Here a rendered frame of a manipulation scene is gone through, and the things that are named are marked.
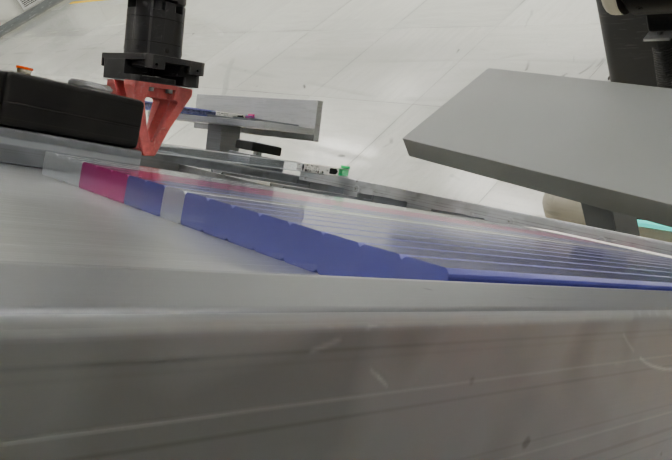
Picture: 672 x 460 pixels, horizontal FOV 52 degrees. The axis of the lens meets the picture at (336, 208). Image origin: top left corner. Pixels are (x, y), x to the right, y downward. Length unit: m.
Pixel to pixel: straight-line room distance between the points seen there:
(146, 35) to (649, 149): 0.67
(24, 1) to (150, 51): 7.92
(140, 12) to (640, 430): 0.63
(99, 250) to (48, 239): 0.01
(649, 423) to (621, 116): 0.95
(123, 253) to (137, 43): 0.56
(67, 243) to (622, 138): 0.94
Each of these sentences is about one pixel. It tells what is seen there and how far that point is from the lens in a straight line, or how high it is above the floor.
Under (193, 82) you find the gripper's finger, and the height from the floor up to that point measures 0.97.
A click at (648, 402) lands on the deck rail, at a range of 0.17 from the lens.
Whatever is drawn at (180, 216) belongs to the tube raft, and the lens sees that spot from 0.24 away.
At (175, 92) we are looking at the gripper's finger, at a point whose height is 0.97.
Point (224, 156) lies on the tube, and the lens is 0.79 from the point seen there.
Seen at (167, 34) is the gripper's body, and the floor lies 1.02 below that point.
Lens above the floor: 1.18
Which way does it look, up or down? 32 degrees down
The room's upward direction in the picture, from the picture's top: 25 degrees counter-clockwise
